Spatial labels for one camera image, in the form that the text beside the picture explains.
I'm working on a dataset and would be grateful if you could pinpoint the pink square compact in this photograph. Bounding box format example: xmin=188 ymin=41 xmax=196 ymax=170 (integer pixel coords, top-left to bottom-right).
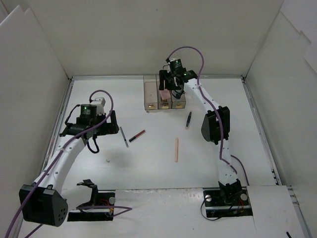
xmin=159 ymin=89 xmax=171 ymax=102

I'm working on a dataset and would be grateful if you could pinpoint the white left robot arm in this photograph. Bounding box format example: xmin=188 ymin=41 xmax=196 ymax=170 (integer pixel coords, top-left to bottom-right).
xmin=19 ymin=103 xmax=119 ymax=227

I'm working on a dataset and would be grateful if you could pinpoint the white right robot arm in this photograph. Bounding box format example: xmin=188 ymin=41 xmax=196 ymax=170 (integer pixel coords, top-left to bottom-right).
xmin=159 ymin=59 xmax=242 ymax=204

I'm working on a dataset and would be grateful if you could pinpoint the grey checkered eyeliner pencil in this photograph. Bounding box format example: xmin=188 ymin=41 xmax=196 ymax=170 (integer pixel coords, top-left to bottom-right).
xmin=119 ymin=126 xmax=129 ymax=148

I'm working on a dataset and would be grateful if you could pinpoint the clear three-slot organizer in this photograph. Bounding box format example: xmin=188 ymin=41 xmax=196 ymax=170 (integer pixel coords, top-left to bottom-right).
xmin=143 ymin=75 xmax=186 ymax=111

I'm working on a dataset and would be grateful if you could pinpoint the red black lip gloss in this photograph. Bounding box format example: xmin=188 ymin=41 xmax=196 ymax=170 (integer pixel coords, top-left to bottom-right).
xmin=128 ymin=129 xmax=146 ymax=142

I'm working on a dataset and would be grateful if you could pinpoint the black concealer stick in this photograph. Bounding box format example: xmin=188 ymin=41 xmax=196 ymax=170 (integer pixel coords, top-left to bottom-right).
xmin=185 ymin=111 xmax=192 ymax=129

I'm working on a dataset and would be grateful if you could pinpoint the pink slim tube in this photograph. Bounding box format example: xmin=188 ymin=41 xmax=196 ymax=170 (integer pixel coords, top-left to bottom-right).
xmin=174 ymin=138 xmax=179 ymax=163

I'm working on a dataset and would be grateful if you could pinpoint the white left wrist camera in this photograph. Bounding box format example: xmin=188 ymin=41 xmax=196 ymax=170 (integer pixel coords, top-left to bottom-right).
xmin=90 ymin=97 xmax=106 ymax=115

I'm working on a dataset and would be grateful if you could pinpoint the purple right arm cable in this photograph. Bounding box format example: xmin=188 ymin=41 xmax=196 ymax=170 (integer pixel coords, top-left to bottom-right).
xmin=167 ymin=46 xmax=250 ymax=186

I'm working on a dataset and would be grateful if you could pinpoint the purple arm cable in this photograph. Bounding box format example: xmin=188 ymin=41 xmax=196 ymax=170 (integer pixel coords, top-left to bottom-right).
xmin=5 ymin=90 xmax=133 ymax=238
xmin=167 ymin=46 xmax=250 ymax=186

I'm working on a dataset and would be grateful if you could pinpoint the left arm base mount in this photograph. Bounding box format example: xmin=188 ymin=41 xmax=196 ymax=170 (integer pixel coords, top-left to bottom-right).
xmin=67 ymin=179 xmax=115 ymax=222

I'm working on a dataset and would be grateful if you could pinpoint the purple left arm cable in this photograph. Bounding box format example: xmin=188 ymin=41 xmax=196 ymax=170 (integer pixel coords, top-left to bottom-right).
xmin=5 ymin=90 xmax=133 ymax=238

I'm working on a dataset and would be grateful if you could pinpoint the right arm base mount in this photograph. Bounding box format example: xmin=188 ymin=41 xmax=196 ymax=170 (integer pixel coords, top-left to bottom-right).
xmin=200 ymin=188 xmax=253 ymax=221

